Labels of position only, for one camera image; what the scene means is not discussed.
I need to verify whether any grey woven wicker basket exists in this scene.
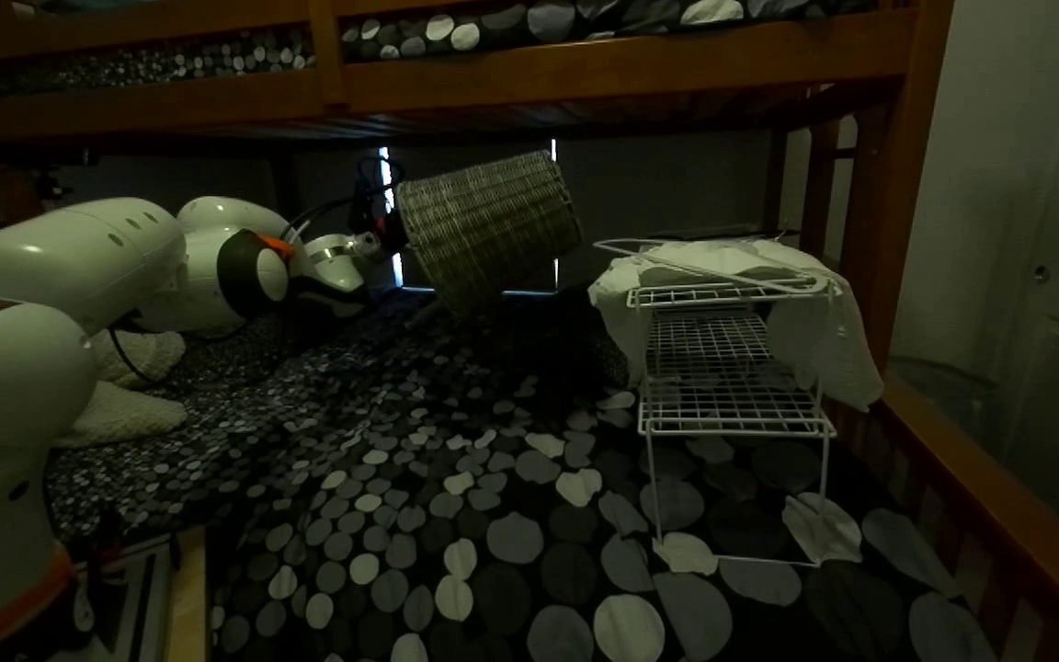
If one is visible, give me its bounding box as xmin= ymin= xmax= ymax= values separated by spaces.
xmin=396 ymin=152 xmax=582 ymax=321

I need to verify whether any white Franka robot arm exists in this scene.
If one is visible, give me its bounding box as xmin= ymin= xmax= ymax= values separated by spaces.
xmin=0 ymin=196 xmax=382 ymax=642

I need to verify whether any black grey dotted bedspread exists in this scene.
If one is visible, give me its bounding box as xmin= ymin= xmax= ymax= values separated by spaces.
xmin=50 ymin=294 xmax=996 ymax=662

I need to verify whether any white cloth on rack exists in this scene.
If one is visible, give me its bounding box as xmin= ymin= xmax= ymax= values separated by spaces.
xmin=590 ymin=236 xmax=882 ymax=413

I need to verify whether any dotted upper bunk bedding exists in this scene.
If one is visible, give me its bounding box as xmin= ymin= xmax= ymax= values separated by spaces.
xmin=0 ymin=0 xmax=876 ymax=95

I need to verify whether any white closet door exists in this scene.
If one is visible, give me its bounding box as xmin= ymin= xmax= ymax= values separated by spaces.
xmin=893 ymin=0 xmax=1059 ymax=512

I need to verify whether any white wire shelf rack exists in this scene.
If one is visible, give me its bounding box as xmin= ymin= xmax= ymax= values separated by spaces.
xmin=596 ymin=238 xmax=836 ymax=567

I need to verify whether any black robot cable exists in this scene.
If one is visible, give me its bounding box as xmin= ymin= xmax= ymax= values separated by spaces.
xmin=102 ymin=321 xmax=193 ymax=388

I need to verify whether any wooden bunk bed frame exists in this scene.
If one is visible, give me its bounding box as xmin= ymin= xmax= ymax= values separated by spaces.
xmin=0 ymin=0 xmax=1059 ymax=662

